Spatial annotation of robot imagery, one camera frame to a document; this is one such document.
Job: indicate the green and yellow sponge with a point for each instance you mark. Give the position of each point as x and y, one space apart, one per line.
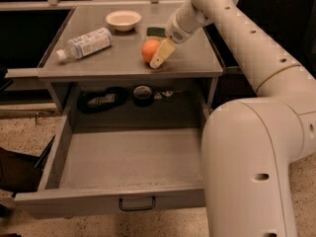
155 33

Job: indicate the black office chair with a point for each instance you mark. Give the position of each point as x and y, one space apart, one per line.
290 22

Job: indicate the clear plastic water bottle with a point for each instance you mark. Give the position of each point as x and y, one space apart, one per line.
85 45

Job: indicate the white bowl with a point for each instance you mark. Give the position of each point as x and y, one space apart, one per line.
123 21

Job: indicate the orange fruit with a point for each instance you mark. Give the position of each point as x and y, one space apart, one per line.
148 49

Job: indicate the small crumpled foil pieces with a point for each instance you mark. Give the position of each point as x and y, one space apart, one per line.
163 95

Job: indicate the black tape roll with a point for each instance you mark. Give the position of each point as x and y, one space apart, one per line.
143 96

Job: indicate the grey open top drawer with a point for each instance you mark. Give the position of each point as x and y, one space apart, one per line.
127 152

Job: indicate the grey metal cabinet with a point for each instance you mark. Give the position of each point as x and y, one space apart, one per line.
123 60

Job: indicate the black drawer handle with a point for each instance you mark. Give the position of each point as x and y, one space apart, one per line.
130 204

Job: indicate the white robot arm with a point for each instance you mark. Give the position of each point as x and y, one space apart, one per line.
248 144

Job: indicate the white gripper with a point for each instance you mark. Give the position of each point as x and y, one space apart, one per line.
174 29

